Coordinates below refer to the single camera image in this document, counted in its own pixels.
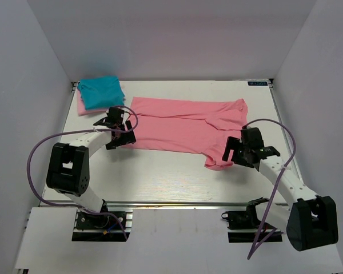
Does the blue table label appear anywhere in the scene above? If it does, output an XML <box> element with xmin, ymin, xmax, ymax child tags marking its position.
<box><xmin>248</xmin><ymin>81</ymin><xmax>268</xmax><ymax>86</ymax></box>

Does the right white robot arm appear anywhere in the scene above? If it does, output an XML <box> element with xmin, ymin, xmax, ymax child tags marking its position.
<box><xmin>221</xmin><ymin>127</ymin><xmax>338</xmax><ymax>251</ymax></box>

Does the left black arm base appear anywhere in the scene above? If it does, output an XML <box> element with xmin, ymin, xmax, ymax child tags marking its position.
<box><xmin>71</xmin><ymin>211</ymin><xmax>132</xmax><ymax>243</ymax></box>

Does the pink t shirt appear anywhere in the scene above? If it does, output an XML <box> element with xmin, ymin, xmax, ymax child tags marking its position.
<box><xmin>127</xmin><ymin>97</ymin><xmax>248</xmax><ymax>171</ymax></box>
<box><xmin>76</xmin><ymin>85</ymin><xmax>111</xmax><ymax>116</ymax></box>

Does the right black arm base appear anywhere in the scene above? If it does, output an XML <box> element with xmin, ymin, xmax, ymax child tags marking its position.
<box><xmin>221</xmin><ymin>198</ymin><xmax>269</xmax><ymax>243</ymax></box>

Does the folded pink t shirt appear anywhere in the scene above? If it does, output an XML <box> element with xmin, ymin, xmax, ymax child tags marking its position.
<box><xmin>76</xmin><ymin>85</ymin><xmax>111</xmax><ymax>116</ymax></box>

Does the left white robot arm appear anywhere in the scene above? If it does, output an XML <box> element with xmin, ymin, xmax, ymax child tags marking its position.
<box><xmin>46</xmin><ymin>107</ymin><xmax>136</xmax><ymax>228</ymax></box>

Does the folded teal t shirt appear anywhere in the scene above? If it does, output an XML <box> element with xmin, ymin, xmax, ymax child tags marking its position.
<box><xmin>78</xmin><ymin>76</ymin><xmax>125</xmax><ymax>107</ymax></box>

